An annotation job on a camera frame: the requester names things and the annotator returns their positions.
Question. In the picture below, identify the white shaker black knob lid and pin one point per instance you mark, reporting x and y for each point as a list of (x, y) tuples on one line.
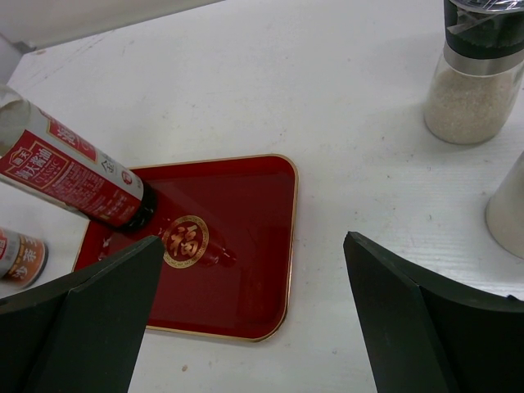
[(504, 211)]

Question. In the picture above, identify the red lacquer tray gold emblem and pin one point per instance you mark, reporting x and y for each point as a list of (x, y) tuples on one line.
[(227, 226)]

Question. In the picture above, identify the salt grinder black clear top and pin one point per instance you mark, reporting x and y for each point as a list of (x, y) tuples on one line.
[(479, 73)]

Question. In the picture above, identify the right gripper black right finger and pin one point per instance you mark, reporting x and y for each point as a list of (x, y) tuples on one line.
[(424, 332)]

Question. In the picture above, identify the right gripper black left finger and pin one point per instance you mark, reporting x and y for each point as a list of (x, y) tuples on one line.
[(81, 332)]

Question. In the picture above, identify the soy sauce bottle red label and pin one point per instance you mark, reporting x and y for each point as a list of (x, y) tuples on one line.
[(43, 157)]

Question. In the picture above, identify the red lid sauce jar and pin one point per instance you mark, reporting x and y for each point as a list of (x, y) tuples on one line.
[(23, 258)]

